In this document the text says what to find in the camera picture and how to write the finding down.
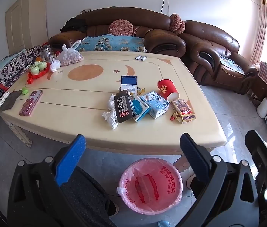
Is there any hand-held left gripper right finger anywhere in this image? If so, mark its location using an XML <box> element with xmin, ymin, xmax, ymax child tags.
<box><xmin>178</xmin><ymin>133</ymin><xmax>260</xmax><ymax>227</ymax></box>

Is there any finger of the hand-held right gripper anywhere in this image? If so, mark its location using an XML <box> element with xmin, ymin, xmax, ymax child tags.
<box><xmin>245</xmin><ymin>130</ymin><xmax>267</xmax><ymax>208</ymax></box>

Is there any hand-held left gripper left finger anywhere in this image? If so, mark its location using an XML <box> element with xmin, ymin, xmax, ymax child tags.
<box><xmin>7</xmin><ymin>134</ymin><xmax>89</xmax><ymax>227</ymax></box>

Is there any yellow red playing card box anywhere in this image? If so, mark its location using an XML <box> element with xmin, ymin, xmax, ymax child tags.
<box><xmin>170</xmin><ymin>99</ymin><xmax>197</xmax><ymax>124</ymax></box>

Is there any white tissue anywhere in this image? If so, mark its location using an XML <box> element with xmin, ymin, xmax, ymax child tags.
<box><xmin>102</xmin><ymin>109</ymin><xmax>118</xmax><ymax>130</ymax></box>
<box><xmin>107</xmin><ymin>94</ymin><xmax>117</xmax><ymax>110</ymax></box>

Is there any pink trash bin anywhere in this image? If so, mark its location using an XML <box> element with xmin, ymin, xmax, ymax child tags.
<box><xmin>117</xmin><ymin>158</ymin><xmax>183</xmax><ymax>213</ymax></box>

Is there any light blue carton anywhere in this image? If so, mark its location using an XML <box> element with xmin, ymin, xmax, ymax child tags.
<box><xmin>140</xmin><ymin>90</ymin><xmax>170</xmax><ymax>119</ymax></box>

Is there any blue cloud print box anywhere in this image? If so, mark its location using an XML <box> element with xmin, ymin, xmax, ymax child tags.
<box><xmin>130</xmin><ymin>94</ymin><xmax>151</xmax><ymax>122</ymax></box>

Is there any red paper cup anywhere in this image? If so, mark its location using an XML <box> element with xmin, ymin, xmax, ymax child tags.
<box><xmin>157</xmin><ymin>79</ymin><xmax>179</xmax><ymax>102</ymax></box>

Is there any black box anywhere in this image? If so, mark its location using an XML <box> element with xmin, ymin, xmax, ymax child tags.
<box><xmin>114</xmin><ymin>90</ymin><xmax>135</xmax><ymax>123</ymax></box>

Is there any blue and white box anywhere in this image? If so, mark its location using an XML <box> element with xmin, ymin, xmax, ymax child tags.
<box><xmin>120</xmin><ymin>75</ymin><xmax>139</xmax><ymax>95</ymax></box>

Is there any white appliance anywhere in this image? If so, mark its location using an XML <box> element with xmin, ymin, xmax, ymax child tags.
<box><xmin>257</xmin><ymin>97</ymin><xmax>267</xmax><ymax>119</ymax></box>

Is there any person's left leg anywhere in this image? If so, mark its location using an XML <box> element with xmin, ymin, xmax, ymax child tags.
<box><xmin>61</xmin><ymin>166</ymin><xmax>117</xmax><ymax>227</ymax></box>

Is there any cream wooden coffee table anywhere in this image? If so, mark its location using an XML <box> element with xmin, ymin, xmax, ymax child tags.
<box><xmin>0</xmin><ymin>51</ymin><xmax>227</xmax><ymax>174</ymax></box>

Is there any wooden side table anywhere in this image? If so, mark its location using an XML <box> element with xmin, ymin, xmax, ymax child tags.
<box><xmin>249</xmin><ymin>76</ymin><xmax>267</xmax><ymax>123</ymax></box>

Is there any clear red-edged wrapper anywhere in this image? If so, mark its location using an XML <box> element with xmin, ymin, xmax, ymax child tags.
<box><xmin>135</xmin><ymin>174</ymin><xmax>160</xmax><ymax>204</ymax></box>

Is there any black shoe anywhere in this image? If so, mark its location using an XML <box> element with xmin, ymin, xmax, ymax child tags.
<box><xmin>108</xmin><ymin>201</ymin><xmax>120</xmax><ymax>217</ymax></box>

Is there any pink phone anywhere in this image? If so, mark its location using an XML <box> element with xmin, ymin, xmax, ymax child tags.
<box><xmin>19</xmin><ymin>90</ymin><xmax>43</xmax><ymax>117</ymax></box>

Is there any blue armchair seat cover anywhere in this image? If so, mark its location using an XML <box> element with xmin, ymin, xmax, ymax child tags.
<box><xmin>219</xmin><ymin>55</ymin><xmax>245</xmax><ymax>75</ymax></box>

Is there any dark grey cloth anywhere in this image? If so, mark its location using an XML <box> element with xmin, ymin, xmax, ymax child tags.
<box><xmin>0</xmin><ymin>89</ymin><xmax>22</xmax><ymax>112</ymax></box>

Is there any red tray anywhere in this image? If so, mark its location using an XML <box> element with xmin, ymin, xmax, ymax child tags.
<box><xmin>27</xmin><ymin>63</ymin><xmax>52</xmax><ymax>85</ymax></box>

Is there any white remote control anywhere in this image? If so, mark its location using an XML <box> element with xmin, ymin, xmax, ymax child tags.
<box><xmin>0</xmin><ymin>91</ymin><xmax>11</xmax><ymax>108</ymax></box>

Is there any small white plastic bag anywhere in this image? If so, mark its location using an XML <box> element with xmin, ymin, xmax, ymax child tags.
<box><xmin>50</xmin><ymin>56</ymin><xmax>61</xmax><ymax>72</ymax></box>

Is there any plastic bag of peanuts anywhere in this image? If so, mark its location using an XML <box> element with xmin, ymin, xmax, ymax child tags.
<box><xmin>56</xmin><ymin>40</ymin><xmax>84</xmax><ymax>67</ymax></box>

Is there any pink curtain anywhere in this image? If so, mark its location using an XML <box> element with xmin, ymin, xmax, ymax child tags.
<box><xmin>249</xmin><ymin>0</ymin><xmax>267</xmax><ymax>64</ymax></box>

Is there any glass teapot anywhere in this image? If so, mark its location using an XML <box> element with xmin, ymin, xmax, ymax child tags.
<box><xmin>39</xmin><ymin>44</ymin><xmax>56</xmax><ymax>63</ymax></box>

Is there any floral patterned couch cover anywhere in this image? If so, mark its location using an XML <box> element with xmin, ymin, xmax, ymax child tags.
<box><xmin>0</xmin><ymin>45</ymin><xmax>44</xmax><ymax>123</ymax></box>

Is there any brown leather armchair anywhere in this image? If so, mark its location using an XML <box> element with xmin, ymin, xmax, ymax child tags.
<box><xmin>179</xmin><ymin>20</ymin><xmax>258</xmax><ymax>95</ymax></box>

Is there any blue floral sofa cover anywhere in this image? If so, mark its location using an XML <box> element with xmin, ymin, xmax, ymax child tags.
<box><xmin>77</xmin><ymin>34</ymin><xmax>147</xmax><ymax>53</ymax></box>

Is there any pink knot cushion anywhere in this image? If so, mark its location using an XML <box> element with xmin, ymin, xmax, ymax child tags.
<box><xmin>169</xmin><ymin>13</ymin><xmax>186</xmax><ymax>35</ymax></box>

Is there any black clothing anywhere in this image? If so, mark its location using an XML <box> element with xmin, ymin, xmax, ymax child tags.
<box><xmin>60</xmin><ymin>17</ymin><xmax>88</xmax><ymax>33</ymax></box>

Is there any pink round cushion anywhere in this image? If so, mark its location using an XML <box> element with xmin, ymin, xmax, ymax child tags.
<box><xmin>108</xmin><ymin>19</ymin><xmax>134</xmax><ymax>36</ymax></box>

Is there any cream wardrobe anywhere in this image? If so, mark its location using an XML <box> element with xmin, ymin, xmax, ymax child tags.
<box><xmin>5</xmin><ymin>0</ymin><xmax>49</xmax><ymax>55</ymax></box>

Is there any brown leather sofa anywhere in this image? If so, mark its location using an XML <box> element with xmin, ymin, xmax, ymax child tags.
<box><xmin>47</xmin><ymin>7</ymin><xmax>187</xmax><ymax>57</ymax></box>

